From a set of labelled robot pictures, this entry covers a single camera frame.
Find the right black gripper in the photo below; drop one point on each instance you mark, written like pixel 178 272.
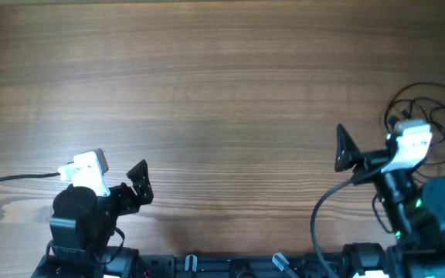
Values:
pixel 348 153

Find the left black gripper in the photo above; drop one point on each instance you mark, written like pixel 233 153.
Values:
pixel 131 204

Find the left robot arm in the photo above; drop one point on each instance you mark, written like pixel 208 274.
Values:
pixel 82 225

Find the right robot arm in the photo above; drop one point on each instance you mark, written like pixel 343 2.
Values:
pixel 416 213

